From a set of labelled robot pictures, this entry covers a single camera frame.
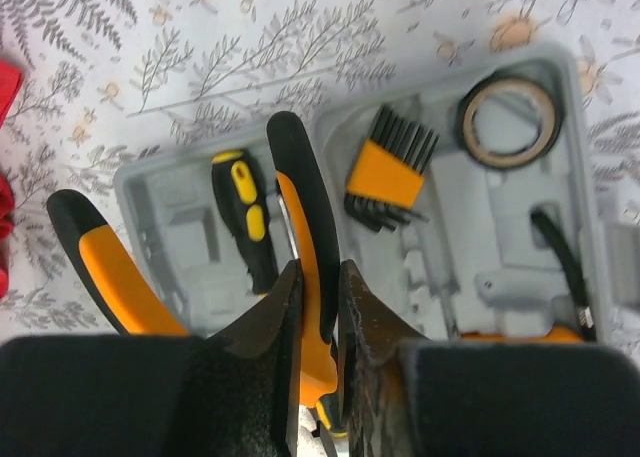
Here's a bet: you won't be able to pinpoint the black hex key set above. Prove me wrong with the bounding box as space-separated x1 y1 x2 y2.
343 104 439 233

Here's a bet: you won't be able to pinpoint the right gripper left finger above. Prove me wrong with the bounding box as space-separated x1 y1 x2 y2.
1 261 303 456

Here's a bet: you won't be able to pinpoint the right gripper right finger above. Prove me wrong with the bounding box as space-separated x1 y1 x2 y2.
339 260 639 456

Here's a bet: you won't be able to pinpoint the floral table mat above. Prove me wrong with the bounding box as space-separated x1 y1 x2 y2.
1 0 639 455

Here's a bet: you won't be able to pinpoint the red cloth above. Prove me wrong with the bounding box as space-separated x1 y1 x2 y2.
0 61 23 298

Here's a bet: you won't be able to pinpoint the orange tape measure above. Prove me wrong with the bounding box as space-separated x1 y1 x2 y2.
461 208 597 344

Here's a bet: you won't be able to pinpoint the black yellow screwdriver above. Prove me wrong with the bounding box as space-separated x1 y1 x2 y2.
211 149 279 294

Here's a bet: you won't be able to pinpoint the orange handled pliers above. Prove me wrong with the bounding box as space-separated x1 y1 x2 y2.
47 111 340 456

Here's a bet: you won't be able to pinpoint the black electrical tape roll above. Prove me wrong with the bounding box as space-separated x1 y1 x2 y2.
454 72 565 171

